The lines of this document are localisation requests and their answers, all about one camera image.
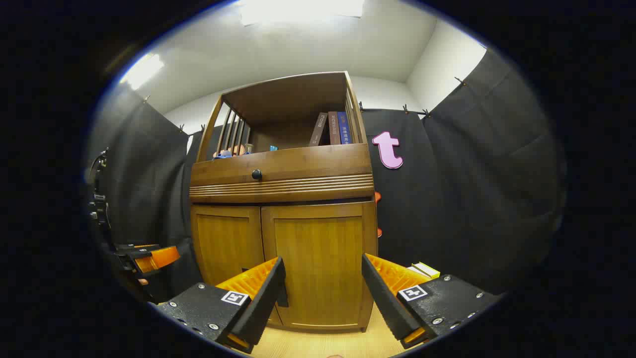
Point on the black backdrop cloth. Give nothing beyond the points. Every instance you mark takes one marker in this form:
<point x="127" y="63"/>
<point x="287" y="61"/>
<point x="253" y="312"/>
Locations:
<point x="472" y="199"/>

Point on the small ceiling light panel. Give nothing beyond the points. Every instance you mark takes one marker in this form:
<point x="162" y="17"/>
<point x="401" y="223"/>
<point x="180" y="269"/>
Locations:
<point x="143" y="70"/>

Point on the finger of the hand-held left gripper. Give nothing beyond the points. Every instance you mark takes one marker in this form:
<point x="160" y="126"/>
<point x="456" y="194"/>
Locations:
<point x="161" y="257"/>

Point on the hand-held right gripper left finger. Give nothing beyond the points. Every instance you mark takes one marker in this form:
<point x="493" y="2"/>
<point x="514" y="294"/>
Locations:
<point x="268" y="293"/>

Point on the black drawer knob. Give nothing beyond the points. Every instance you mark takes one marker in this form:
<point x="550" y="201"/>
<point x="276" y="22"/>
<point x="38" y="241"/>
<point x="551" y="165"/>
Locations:
<point x="256" y="174"/>

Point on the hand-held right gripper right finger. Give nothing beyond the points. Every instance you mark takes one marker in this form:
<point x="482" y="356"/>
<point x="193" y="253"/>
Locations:
<point x="380" y="293"/>

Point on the brown book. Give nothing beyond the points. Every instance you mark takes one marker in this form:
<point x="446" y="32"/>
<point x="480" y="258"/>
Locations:
<point x="319" y="130"/>

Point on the large ceiling light panel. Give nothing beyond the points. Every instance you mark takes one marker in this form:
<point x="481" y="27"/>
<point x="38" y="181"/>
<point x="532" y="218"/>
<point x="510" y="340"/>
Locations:
<point x="298" y="10"/>

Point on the blue book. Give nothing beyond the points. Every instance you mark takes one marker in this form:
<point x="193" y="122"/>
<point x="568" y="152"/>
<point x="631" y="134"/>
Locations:
<point x="345" y="127"/>

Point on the maroon book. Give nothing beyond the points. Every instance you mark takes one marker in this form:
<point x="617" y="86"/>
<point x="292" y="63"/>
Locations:
<point x="334" y="128"/>

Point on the yellow cover book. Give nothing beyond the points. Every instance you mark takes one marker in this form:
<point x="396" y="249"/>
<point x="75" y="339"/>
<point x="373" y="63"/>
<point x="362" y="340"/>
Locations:
<point x="428" y="270"/>

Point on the wooden double-door shoe cabinet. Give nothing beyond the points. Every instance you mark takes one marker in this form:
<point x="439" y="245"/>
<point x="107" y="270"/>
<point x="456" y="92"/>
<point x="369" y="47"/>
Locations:
<point x="278" y="99"/>

